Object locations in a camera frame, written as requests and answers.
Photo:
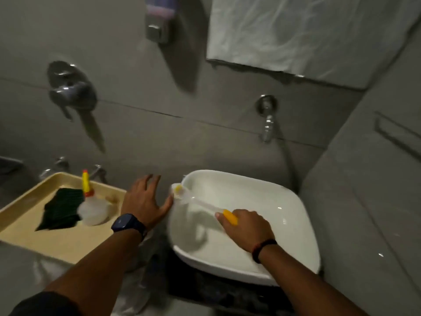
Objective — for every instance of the person's left hand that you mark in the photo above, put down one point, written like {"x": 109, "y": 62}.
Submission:
{"x": 141, "y": 204}

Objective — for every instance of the person's right hand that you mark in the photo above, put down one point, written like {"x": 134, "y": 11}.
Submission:
{"x": 250, "y": 230}

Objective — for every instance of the person's right thumb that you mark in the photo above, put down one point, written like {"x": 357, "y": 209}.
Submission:
{"x": 222, "y": 219}

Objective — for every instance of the person's left thumb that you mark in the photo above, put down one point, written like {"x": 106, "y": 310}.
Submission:
{"x": 167, "y": 204}

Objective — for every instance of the person's left middle finger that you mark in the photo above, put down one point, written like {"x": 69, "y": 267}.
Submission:
{"x": 147, "y": 183}

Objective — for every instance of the white ceramic sink basin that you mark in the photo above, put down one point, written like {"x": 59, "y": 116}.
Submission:
{"x": 263, "y": 207}

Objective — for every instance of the person's right forearm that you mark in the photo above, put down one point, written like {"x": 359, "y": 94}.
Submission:
{"x": 306, "y": 283}

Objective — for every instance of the person's left forearm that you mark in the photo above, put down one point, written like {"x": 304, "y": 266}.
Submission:
{"x": 98, "y": 269}

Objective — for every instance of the black smartwatch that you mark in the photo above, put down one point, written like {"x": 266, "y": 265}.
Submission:
{"x": 128, "y": 224}

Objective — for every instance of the red and black wristband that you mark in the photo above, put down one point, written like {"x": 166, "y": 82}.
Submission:
{"x": 259, "y": 248}

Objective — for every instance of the chrome faucet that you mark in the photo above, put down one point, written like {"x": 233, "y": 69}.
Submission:
{"x": 57, "y": 167}
{"x": 98, "y": 172}

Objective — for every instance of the white bottle with yellow nozzle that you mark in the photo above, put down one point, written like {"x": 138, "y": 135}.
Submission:
{"x": 93, "y": 212}

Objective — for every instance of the black counter slab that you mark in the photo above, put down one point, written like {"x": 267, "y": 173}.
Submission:
{"x": 213, "y": 292}

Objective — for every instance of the green scrub pad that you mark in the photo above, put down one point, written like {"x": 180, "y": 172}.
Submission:
{"x": 61, "y": 207}

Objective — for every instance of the beige plastic tray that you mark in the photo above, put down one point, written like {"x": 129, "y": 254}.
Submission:
{"x": 39, "y": 236}

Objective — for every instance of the black sleeve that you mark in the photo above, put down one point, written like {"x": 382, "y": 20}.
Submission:
{"x": 46, "y": 306}

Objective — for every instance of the white cloth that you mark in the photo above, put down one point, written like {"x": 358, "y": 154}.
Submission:
{"x": 296, "y": 32}

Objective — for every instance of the chrome wall tap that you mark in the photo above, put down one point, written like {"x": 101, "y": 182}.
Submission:
{"x": 267, "y": 121}

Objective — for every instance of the chrome wall mixer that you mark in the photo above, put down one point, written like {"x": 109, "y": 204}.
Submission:
{"x": 70, "y": 88}

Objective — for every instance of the wall soap dispenser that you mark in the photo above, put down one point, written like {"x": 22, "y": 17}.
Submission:
{"x": 159, "y": 16}

